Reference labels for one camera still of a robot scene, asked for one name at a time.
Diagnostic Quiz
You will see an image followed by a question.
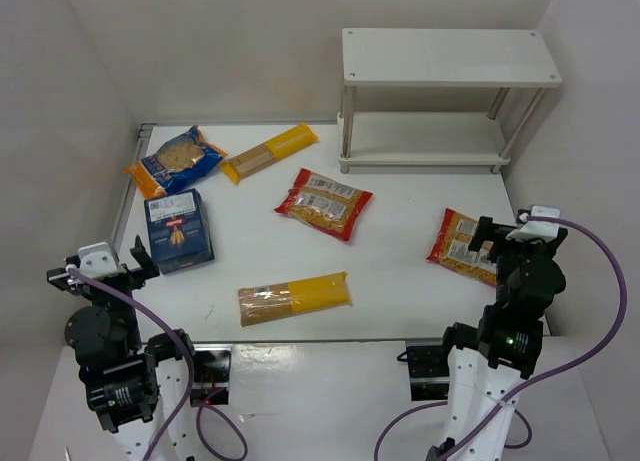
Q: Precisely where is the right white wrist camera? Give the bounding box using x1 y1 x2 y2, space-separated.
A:
506 205 561 242

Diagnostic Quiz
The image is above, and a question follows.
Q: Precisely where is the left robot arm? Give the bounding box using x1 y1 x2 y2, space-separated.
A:
46 239 195 460

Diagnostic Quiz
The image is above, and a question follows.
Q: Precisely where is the red macaroni bag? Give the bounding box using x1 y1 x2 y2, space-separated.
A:
274 168 373 243
426 208 496 287

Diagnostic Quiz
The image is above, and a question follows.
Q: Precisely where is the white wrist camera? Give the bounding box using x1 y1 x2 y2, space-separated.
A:
506 205 561 242
78 242 125 280

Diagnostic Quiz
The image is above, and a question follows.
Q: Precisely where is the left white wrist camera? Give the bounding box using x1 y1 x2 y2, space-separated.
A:
78 242 125 280

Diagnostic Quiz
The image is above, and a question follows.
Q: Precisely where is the wide yellow spaghetti pack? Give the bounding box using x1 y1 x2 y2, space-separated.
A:
238 272 351 327

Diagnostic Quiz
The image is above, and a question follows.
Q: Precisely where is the thin yellow spaghetti pack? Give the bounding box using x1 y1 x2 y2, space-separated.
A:
219 123 318 184

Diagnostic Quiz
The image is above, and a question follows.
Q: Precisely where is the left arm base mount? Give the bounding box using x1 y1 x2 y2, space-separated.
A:
190 345 232 406

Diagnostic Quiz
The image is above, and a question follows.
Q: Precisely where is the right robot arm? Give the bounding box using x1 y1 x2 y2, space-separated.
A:
427 206 568 460

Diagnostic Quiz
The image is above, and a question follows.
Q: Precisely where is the blue orange pasta bag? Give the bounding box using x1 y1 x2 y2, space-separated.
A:
123 125 227 199

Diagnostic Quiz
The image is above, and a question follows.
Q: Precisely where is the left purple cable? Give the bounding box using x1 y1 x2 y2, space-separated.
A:
69 266 250 461

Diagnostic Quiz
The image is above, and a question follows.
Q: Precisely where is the white two-tier shelf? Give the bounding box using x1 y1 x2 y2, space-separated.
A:
338 28 562 174

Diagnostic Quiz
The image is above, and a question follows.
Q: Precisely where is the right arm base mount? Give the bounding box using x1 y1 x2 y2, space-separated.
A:
396 339 449 402

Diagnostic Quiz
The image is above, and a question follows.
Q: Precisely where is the dark blue pasta box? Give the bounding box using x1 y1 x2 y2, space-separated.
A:
144 189 215 275

